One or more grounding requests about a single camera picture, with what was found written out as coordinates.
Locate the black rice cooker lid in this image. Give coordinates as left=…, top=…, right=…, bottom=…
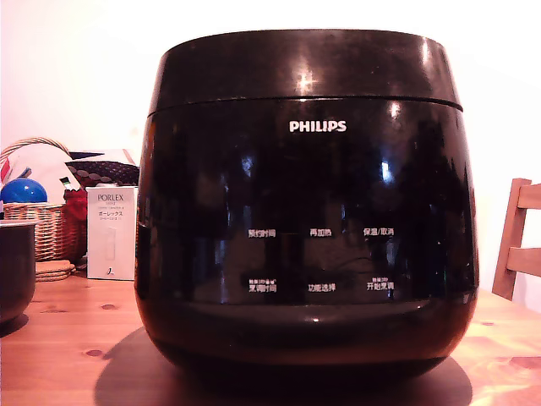
left=147, top=28, right=465, bottom=116

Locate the black Philips rice cooker body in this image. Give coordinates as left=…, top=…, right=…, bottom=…
left=134, top=97, right=481, bottom=380

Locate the white Porlex box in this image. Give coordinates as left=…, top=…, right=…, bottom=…
left=86, top=185, right=139, bottom=281

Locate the dark dotted pattern cloth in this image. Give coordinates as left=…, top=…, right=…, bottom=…
left=65, top=148, right=141, bottom=188

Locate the red fabric item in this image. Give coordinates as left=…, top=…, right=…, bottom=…
left=63, top=188, right=89, bottom=222

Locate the stack of cork coasters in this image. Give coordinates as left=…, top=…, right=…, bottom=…
left=35, top=259, right=78, bottom=283

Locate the white cloth with stripes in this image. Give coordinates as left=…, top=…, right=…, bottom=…
left=1, top=145, right=84, bottom=200

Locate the wooden ladder-back chair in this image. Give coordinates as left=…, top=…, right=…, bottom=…
left=491, top=177, right=541, bottom=302

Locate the blue ball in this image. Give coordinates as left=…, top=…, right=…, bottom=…
left=0, top=177, right=48, bottom=205

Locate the black inner cooking pot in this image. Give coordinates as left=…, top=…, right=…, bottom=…
left=0, top=219, right=38, bottom=325

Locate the wicker basket with handle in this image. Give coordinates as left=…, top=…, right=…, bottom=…
left=0, top=135, right=88, bottom=263

